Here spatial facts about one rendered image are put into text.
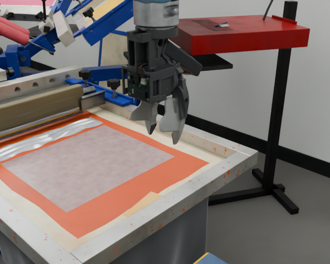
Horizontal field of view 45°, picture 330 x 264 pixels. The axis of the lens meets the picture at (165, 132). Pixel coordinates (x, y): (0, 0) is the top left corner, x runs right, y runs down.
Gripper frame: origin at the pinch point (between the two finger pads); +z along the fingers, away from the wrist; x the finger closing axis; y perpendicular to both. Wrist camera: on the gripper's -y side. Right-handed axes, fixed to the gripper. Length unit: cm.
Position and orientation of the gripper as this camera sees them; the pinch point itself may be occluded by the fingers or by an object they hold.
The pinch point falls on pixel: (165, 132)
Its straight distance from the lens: 75.3
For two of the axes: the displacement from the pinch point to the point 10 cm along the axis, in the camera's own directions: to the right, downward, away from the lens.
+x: 7.4, 2.8, -6.1
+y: -6.7, 3.1, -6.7
